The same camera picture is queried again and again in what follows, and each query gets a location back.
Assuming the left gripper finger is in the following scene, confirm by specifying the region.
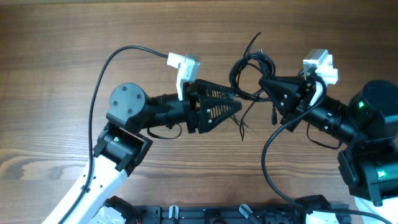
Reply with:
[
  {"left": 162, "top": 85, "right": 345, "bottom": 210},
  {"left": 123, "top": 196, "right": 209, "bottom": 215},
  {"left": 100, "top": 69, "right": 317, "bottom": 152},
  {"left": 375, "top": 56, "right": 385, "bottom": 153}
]
[
  {"left": 194, "top": 79, "right": 236, "bottom": 100},
  {"left": 197, "top": 99, "right": 242, "bottom": 134}
]

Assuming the black cable bundle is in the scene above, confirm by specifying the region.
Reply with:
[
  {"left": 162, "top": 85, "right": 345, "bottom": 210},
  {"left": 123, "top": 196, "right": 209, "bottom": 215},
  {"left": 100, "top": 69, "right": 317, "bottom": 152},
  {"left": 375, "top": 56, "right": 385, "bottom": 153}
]
[{"left": 228, "top": 31, "right": 279, "bottom": 141}]

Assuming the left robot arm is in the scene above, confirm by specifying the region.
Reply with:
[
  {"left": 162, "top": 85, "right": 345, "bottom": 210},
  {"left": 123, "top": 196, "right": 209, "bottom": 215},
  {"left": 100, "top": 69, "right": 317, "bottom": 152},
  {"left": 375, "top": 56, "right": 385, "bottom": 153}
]
[{"left": 44, "top": 80, "right": 242, "bottom": 223}]

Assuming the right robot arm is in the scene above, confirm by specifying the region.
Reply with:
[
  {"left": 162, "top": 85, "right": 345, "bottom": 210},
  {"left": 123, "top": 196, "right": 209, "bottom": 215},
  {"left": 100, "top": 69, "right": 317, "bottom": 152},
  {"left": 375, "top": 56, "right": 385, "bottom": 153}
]
[{"left": 259, "top": 75, "right": 397, "bottom": 223}]

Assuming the right camera black cable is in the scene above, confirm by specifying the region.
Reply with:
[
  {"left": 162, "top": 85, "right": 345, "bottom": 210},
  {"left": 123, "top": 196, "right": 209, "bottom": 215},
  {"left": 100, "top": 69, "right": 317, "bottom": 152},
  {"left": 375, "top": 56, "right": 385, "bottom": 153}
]
[{"left": 260, "top": 73, "right": 394, "bottom": 224}]

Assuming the camera black cable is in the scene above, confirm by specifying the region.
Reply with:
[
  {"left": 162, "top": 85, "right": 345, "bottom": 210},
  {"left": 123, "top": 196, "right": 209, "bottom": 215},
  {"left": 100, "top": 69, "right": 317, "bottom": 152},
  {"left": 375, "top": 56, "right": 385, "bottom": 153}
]
[
  {"left": 260, "top": 73, "right": 394, "bottom": 224},
  {"left": 57, "top": 45, "right": 169, "bottom": 224}
]

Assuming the left camera black cable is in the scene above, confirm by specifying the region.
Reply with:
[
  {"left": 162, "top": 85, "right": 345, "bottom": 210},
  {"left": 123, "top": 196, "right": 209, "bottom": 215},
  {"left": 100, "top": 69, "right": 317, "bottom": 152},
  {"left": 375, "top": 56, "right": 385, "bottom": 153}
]
[{"left": 57, "top": 45, "right": 169, "bottom": 224}]

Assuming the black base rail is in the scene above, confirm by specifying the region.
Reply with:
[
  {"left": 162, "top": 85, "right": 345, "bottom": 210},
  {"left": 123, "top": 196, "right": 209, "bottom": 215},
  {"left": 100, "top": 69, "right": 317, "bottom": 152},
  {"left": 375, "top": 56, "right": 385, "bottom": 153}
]
[{"left": 133, "top": 203, "right": 352, "bottom": 224}]

